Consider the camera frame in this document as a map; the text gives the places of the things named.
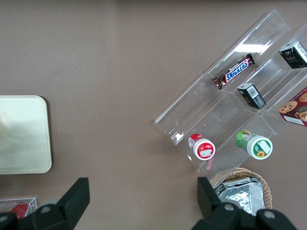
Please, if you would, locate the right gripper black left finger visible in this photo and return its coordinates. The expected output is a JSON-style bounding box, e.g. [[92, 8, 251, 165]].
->
[[0, 177, 91, 230]]

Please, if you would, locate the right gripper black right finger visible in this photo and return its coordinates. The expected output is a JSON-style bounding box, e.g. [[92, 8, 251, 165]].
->
[[191, 176, 298, 230]]

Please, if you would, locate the light wicker basket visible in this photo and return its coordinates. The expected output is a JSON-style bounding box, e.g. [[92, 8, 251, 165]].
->
[[210, 167, 273, 210]]

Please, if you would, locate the cream rectangular serving tray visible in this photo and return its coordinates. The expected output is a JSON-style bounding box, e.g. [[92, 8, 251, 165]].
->
[[0, 95, 53, 175]]

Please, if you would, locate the clear acrylic bottle rack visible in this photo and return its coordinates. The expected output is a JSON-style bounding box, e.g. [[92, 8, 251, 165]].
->
[[0, 196, 38, 220]]

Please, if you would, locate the red cup with white lid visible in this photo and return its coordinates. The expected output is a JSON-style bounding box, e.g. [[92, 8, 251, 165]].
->
[[188, 133, 216, 161]]

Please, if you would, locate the red cola bottle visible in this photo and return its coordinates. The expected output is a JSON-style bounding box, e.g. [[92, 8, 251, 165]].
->
[[9, 201, 30, 220]]

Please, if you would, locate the green cup with white lid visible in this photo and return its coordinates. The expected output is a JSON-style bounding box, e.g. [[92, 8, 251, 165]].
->
[[234, 129, 273, 160]]

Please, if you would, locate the clear acrylic stepped stand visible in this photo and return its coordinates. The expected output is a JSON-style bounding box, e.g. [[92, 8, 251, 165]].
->
[[153, 9, 307, 173]]

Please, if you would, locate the small black carton box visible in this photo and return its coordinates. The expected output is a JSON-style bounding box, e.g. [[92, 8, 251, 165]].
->
[[278, 40, 307, 70], [236, 82, 267, 110]]

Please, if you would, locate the chocolate chip cookie box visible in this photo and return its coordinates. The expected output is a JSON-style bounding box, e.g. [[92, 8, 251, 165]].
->
[[278, 86, 307, 127]]

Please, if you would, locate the Snickers chocolate bar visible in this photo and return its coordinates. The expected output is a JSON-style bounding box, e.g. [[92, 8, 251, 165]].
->
[[212, 53, 256, 91]]

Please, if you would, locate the brown table cloth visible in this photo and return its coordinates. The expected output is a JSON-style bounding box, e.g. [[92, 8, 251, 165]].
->
[[0, 0, 307, 230]]

